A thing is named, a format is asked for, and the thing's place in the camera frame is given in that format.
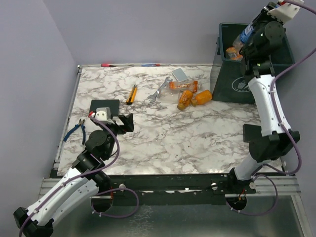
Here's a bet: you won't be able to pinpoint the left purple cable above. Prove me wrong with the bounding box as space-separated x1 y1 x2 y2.
18 112 139 237

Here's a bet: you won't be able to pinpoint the red marker pen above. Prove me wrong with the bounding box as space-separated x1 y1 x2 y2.
101 64 116 68

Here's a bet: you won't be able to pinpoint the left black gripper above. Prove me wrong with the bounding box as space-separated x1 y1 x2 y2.
100 113 134 158

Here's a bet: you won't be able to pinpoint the large orange drink bottle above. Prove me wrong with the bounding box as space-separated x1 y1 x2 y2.
225 46 243 61

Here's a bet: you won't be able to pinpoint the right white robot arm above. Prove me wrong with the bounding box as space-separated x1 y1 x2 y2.
227 2 300 193

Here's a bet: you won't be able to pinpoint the Pepsi bottle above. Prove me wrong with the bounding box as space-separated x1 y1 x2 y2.
233 24 253 50

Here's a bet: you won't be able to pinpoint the yellow utility knife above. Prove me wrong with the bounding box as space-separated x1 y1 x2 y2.
125 85 138 105

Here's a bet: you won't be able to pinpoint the blue handled pliers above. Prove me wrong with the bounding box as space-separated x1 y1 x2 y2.
63 118 86 145

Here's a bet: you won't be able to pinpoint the crushed orange label bottle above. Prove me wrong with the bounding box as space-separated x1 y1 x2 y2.
169 80 201 91

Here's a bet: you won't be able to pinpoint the black foam pad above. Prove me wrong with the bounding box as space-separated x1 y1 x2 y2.
243 124 262 143
89 99 120 117

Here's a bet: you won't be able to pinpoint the plain orange juice bottle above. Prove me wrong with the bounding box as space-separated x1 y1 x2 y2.
191 90 213 106

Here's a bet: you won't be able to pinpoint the orange juice bottle patterned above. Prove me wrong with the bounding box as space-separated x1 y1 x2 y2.
177 90 193 111

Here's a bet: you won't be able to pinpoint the black foam pad left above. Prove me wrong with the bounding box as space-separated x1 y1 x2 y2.
89 99 120 117

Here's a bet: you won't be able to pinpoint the white power bank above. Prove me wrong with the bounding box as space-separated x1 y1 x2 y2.
172 68 189 82

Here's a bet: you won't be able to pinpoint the silver wrench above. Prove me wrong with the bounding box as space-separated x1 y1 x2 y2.
147 77 173 103

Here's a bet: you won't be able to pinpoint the dark green plastic bin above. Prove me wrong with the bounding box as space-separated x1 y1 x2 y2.
210 23 295 104

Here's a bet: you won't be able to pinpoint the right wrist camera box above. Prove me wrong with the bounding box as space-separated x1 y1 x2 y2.
267 0 304 24

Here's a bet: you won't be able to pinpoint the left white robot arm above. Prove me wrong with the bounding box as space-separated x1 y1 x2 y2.
13 113 134 237

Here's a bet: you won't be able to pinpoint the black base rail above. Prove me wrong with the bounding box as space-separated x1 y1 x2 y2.
109 173 250 205

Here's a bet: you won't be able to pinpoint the black foam pad right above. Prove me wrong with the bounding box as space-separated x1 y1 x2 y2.
243 124 262 143

